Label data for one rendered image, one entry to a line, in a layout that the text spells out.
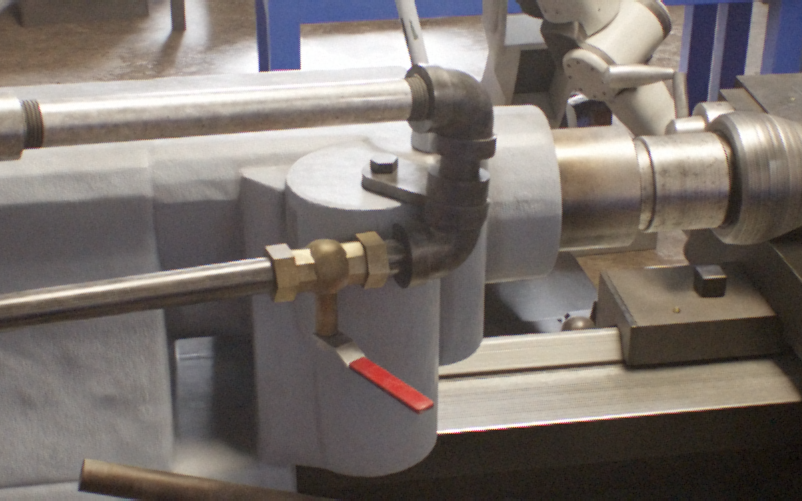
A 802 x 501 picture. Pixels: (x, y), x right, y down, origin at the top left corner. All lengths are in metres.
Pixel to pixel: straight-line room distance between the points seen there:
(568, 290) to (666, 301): 1.43
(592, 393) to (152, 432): 0.46
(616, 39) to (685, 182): 0.82
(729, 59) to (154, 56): 1.76
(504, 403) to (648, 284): 0.19
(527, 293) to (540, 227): 1.78
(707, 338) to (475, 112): 0.55
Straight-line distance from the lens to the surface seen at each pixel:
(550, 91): 2.23
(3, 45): 4.52
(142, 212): 0.81
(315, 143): 0.81
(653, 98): 1.78
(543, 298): 2.63
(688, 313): 1.22
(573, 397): 1.17
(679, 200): 0.91
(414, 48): 0.81
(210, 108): 0.65
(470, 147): 0.72
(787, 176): 0.93
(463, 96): 0.71
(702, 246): 1.42
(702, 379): 1.21
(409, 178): 0.75
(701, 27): 3.40
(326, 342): 0.74
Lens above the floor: 1.49
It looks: 28 degrees down
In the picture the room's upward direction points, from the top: straight up
